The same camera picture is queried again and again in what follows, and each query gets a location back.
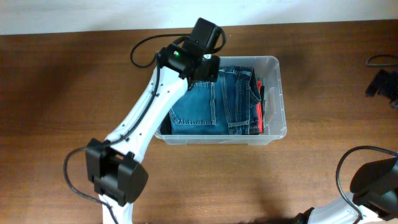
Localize black garment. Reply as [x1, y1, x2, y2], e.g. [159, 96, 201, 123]
[159, 115, 172, 135]

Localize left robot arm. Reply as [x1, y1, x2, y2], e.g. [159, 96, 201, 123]
[85, 18, 226, 223]

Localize clear plastic storage bin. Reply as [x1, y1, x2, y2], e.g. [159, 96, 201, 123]
[154, 56, 287, 145]

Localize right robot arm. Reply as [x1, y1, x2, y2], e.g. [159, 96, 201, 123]
[294, 146, 397, 224]

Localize black shorts with red waistband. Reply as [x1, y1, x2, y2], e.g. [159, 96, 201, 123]
[257, 77, 265, 134]

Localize dark blue jeans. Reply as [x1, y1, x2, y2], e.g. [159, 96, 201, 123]
[169, 65, 261, 135]

